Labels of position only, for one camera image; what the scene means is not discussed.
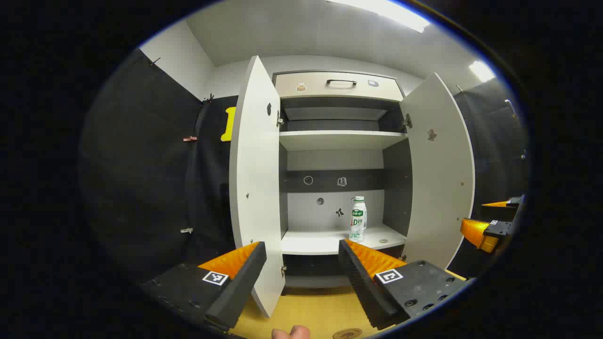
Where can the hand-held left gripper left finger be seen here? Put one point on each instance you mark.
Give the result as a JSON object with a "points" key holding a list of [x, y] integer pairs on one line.
{"points": [[235, 292]]}

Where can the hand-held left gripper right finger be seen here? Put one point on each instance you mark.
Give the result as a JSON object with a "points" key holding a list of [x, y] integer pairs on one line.
{"points": [[362, 287]]}

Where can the black backdrop cloth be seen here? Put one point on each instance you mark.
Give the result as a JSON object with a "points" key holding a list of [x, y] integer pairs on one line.
{"points": [[141, 165]]}

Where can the white bottle green label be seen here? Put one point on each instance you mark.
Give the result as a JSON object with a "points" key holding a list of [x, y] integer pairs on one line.
{"points": [[357, 221]]}

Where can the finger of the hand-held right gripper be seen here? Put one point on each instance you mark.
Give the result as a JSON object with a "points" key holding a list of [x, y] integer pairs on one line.
{"points": [[501, 228], [499, 213]]}

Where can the grey cabinet door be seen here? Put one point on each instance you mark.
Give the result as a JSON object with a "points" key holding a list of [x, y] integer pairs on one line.
{"points": [[440, 179], [256, 179]]}

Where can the beige cabinet drawer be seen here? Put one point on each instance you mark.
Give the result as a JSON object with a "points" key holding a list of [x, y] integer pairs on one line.
{"points": [[311, 86]]}

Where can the small ceiling light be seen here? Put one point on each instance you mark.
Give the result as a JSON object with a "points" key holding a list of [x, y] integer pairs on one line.
{"points": [[481, 70]]}

